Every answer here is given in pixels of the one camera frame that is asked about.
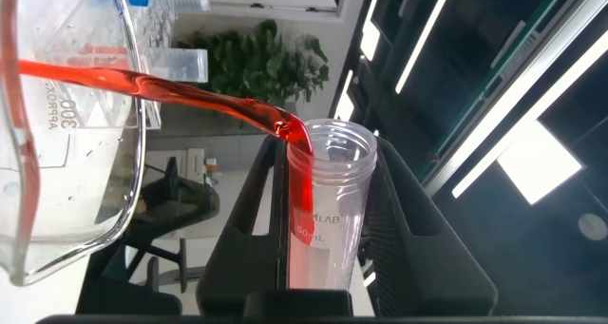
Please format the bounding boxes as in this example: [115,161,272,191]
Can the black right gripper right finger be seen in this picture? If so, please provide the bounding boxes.
[351,136,499,316]

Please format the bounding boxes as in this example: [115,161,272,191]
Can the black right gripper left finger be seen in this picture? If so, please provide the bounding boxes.
[196,135,291,316]

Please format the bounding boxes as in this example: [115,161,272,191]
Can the test tube with red pigment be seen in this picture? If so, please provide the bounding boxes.
[286,118,379,292]

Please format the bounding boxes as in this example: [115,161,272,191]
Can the clear glass beaker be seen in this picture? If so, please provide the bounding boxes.
[0,0,148,287]

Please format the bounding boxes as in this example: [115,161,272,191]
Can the clear acrylic test tube rack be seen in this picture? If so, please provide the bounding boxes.
[111,0,211,130]

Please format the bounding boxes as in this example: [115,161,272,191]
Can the black office chair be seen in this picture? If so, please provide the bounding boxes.
[75,155,222,315]

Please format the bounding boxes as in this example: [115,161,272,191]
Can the white drawer cabinet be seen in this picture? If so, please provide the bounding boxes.
[182,147,222,187]

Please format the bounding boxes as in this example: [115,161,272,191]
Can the square ceiling light panel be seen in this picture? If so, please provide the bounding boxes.
[496,119,584,206]

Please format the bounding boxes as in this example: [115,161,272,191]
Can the white ceiling strip light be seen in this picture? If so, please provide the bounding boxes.
[332,69,356,123]
[450,29,608,200]
[394,0,457,95]
[359,0,385,63]

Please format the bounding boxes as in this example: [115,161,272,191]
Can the large green potted plant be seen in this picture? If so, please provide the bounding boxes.
[175,18,331,109]

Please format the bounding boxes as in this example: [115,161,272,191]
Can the round ceiling smoke detector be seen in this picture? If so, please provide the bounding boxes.
[577,213,608,242]

